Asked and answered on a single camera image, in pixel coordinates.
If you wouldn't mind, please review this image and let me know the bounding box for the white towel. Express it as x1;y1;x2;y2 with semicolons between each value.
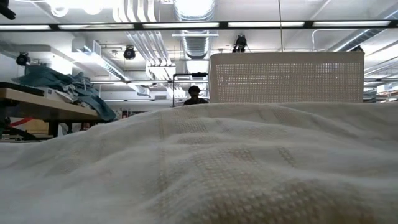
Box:
0;101;398;224

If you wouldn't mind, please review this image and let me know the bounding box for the person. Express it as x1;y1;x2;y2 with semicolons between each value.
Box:
183;85;210;106

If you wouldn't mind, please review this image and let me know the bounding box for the black ceiling spotlight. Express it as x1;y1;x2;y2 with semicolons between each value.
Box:
15;51;30;66
123;45;137;60

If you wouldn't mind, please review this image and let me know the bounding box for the white plastic bin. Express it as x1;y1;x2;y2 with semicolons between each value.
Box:
208;51;365;105

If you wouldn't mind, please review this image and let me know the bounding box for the blue cloth pile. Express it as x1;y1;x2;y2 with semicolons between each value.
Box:
12;63;119;123

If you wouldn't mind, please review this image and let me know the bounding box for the white flat box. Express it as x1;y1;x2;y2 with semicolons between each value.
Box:
35;86;74;103

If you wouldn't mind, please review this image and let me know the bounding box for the cardboard under workbench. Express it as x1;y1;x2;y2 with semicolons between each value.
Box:
17;119;50;136

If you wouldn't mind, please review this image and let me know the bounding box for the black background rig frame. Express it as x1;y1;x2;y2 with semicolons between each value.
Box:
172;71;210;108

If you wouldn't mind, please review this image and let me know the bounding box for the silver ventilation duct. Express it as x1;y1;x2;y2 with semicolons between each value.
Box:
173;0;216;60

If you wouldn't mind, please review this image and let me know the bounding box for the black overhead camera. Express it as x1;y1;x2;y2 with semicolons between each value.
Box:
232;34;248;53

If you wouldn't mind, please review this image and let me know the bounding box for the grey metal workbench frame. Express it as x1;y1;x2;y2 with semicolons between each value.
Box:
0;99;74;139

